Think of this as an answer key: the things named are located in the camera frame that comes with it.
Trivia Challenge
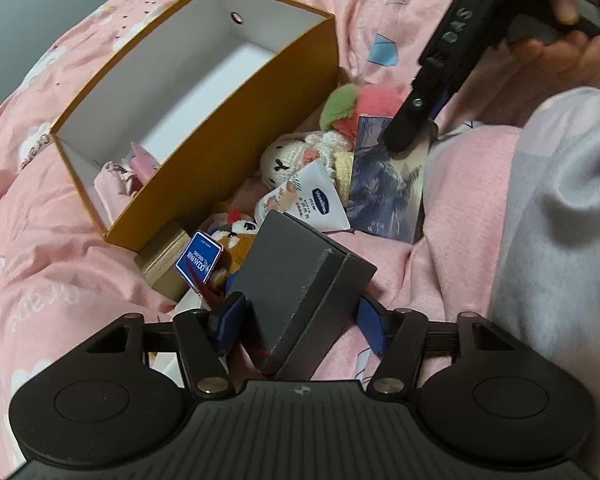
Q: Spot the blue tag plush doll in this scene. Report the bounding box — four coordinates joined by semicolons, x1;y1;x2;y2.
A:
175;209;259;306

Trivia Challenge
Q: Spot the dark grey gift box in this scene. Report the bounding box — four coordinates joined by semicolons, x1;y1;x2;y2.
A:
230;211;376;380

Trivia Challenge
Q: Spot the pink green fluffy plush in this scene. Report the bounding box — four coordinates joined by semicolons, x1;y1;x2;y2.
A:
320;84;403;143

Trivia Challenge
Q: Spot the gold small box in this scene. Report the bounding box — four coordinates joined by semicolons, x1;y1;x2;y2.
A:
134;221;190;302

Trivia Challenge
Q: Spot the palm tree photo card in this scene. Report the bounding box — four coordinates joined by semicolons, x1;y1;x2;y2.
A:
346;115;437;244

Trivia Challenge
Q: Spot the white crochet bunny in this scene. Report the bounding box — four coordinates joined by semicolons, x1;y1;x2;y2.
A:
260;130;353;190

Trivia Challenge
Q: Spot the red feather toy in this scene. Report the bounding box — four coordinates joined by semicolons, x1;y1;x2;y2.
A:
185;259;266;382

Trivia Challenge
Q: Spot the grey sleeve forearm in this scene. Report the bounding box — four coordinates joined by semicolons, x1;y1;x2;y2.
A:
492;88;600;478

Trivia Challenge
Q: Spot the person right hand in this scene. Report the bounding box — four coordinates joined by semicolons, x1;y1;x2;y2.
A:
492;0;600;127

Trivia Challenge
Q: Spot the pink cylinder bottle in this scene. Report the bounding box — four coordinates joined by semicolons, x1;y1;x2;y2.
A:
129;142;160;184

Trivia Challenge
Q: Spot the orange cardboard storage box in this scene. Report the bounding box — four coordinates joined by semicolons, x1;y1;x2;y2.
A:
51;0;339;250

